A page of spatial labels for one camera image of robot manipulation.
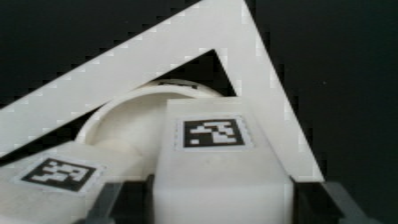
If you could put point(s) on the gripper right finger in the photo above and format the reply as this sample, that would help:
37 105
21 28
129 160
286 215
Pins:
355 215

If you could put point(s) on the white stool leg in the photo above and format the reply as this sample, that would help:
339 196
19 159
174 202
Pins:
222 181
53 182

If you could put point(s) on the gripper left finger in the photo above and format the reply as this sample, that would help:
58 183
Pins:
99 214

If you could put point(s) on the white obstacle fence frame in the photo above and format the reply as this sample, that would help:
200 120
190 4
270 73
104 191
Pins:
213 27

